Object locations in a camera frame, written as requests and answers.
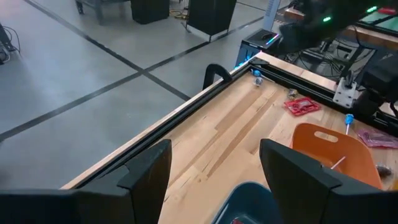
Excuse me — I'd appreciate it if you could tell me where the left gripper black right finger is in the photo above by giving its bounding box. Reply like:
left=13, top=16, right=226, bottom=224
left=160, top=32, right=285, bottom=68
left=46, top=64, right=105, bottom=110
left=259, top=138, right=398, bottom=224

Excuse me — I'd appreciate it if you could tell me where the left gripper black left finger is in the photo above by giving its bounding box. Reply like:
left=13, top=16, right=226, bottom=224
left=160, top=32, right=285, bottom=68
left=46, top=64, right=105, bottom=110
left=0, top=139, right=173, bottom=224

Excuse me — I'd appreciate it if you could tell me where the orange plastic bin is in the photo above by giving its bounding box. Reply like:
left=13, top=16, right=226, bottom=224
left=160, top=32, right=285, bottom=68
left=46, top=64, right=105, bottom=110
left=291, top=123, right=384, bottom=190

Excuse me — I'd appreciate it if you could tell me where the teal plastic bin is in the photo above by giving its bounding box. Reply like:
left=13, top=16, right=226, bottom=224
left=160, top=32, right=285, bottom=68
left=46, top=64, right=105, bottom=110
left=212, top=182, right=282, bottom=224

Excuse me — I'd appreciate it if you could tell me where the pink clear candy packet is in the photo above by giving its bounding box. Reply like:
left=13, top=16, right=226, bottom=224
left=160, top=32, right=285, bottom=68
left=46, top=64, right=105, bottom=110
left=356, top=128, right=398, bottom=149

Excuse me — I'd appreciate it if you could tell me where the black computer tower with lights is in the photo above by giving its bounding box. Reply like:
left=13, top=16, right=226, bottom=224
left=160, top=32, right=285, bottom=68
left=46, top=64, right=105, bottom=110
left=235, top=28, right=282, bottom=68

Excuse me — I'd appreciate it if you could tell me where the background wooden table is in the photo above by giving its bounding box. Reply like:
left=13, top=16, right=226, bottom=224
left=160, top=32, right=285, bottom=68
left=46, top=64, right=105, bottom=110
left=341, top=6, right=398, bottom=50

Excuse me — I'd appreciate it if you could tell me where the white standing sign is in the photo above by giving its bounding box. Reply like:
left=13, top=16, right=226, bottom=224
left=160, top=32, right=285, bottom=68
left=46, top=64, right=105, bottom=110
left=263, top=0, right=280, bottom=32

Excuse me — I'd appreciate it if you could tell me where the grey metal table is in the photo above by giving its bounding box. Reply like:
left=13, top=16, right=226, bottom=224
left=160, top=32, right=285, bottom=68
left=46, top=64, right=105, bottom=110
left=75, top=0, right=131, bottom=26

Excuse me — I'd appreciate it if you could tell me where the black equipment cabinet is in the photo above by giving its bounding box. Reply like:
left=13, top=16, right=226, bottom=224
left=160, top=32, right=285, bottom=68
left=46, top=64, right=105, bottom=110
left=186, top=0, right=238, bottom=42
left=130, top=0, right=170, bottom=25

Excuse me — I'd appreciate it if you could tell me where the white arm base bracket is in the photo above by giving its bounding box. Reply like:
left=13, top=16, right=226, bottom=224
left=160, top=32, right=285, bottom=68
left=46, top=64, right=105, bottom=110
left=332, top=77, right=358, bottom=109

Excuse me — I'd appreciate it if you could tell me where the black frame clamp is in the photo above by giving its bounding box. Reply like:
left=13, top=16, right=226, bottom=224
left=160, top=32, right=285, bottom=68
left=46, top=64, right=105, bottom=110
left=202, top=63, right=233, bottom=91

